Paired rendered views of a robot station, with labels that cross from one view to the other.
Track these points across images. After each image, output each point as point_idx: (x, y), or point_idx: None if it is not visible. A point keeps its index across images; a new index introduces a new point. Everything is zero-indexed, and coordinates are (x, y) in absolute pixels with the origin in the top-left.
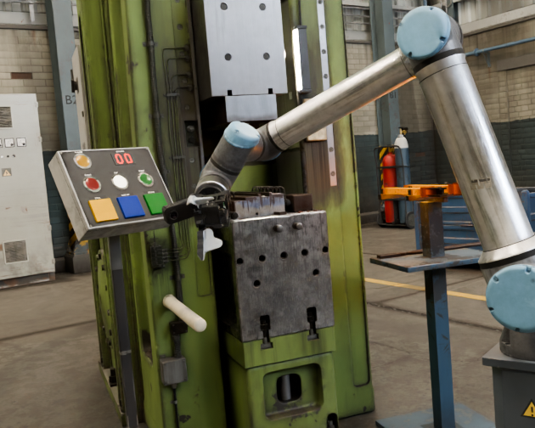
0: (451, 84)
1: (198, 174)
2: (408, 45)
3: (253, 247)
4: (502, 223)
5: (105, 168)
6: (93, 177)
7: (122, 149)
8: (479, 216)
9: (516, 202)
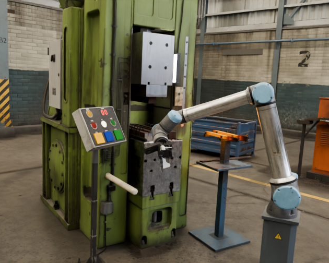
0: (271, 115)
1: (126, 117)
2: (257, 97)
3: (151, 155)
4: (282, 169)
5: (97, 117)
6: (94, 122)
7: (103, 107)
8: (274, 165)
9: (288, 162)
